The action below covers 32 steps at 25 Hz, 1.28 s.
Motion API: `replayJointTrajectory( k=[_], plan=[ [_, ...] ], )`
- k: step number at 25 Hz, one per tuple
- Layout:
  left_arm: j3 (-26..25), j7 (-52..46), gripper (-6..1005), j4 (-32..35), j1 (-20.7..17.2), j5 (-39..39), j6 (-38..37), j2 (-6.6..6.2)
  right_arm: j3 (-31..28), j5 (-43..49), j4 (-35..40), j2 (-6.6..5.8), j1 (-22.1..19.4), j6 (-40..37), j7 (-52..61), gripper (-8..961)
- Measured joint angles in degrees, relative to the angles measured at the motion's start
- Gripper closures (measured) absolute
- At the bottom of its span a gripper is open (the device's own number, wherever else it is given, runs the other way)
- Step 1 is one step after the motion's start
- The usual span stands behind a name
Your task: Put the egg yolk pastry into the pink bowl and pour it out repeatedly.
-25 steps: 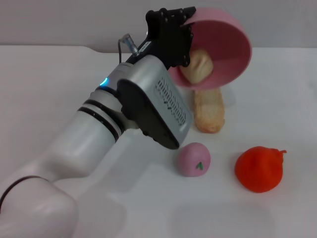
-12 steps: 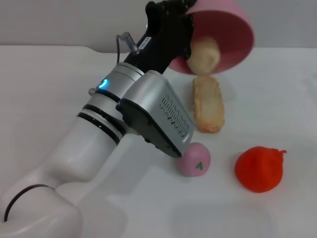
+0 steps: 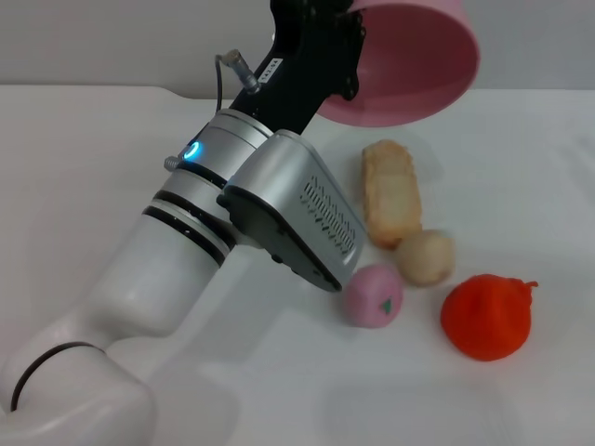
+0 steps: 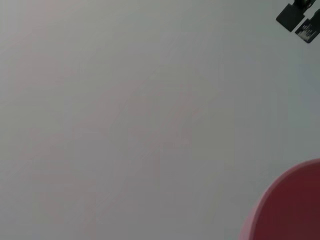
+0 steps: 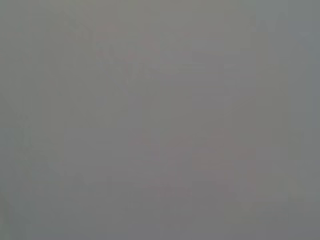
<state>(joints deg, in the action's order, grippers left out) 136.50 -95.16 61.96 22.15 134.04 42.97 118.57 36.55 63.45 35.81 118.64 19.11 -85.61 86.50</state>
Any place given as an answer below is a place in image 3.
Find pink peach bun toy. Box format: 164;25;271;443
342;263;404;329

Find orange red persimmon toy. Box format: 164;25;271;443
440;273;539;362

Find grey left gripper cable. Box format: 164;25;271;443
163;49;261;171

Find round beige egg yolk pastry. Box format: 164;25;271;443
394;229;456;287

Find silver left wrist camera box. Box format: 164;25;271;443
216;129;368;293

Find pink plastic bowl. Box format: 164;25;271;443
318;0;482;130

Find long golden bread loaf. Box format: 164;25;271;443
361;138;423;250

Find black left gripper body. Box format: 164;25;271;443
231;0;354;136

